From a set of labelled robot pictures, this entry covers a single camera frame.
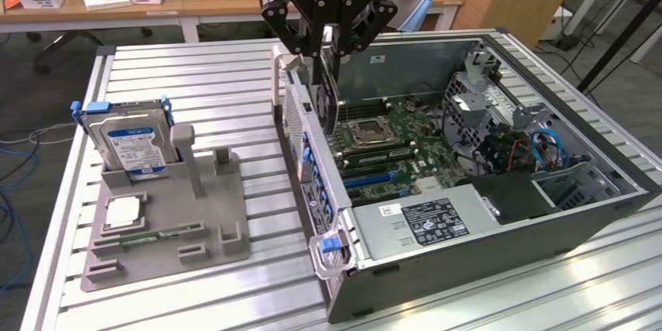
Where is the graphics card with metal bracket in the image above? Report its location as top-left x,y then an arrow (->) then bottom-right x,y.
309,23 -> 343,136

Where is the silver drive cage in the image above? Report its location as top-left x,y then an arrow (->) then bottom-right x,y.
442,71 -> 523,153

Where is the CPU socket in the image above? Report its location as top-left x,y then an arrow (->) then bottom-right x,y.
347,116 -> 398,150

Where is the installed dark RAM stick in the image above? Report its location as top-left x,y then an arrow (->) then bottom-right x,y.
338,143 -> 419,165

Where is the green motherboard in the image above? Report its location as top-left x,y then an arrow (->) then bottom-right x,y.
310,90 -> 481,208

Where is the black floor device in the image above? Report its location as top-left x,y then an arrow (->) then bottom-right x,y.
555,34 -> 585,52

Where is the hard disk in blue caddy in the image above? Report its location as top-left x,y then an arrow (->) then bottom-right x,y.
67,95 -> 182,184

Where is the silver chipset heatsink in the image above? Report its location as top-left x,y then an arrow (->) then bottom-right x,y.
411,176 -> 442,193

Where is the black office chair base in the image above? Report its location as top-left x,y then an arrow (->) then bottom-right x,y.
26,28 -> 156,74

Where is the black slanted pole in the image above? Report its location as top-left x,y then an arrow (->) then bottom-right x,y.
575,0 -> 662,95

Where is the grey power supply unit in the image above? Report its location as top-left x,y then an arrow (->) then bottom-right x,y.
351,185 -> 501,262

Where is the blue case latch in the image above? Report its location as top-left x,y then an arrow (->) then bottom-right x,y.
319,236 -> 347,257

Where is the silver CPU chip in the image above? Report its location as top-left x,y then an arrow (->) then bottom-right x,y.
103,198 -> 144,228

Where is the silver disk bay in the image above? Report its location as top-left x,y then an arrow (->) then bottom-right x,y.
531,160 -> 630,211

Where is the grey parts rack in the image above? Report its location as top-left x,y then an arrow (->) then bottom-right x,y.
80,123 -> 254,294

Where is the green RAM stick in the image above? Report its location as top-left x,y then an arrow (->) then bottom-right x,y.
95,226 -> 200,249

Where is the open black PC case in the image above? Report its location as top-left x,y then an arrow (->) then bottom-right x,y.
268,28 -> 662,325

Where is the wooden desk white frame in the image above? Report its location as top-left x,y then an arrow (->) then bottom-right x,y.
180,0 -> 466,43
0,0 -> 187,43

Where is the white table frame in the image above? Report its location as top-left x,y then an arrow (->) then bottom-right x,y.
561,0 -> 662,64

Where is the blue wire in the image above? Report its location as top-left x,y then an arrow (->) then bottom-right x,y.
530,128 -> 570,171

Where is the blue floor cable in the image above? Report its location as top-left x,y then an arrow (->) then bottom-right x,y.
0,144 -> 40,293

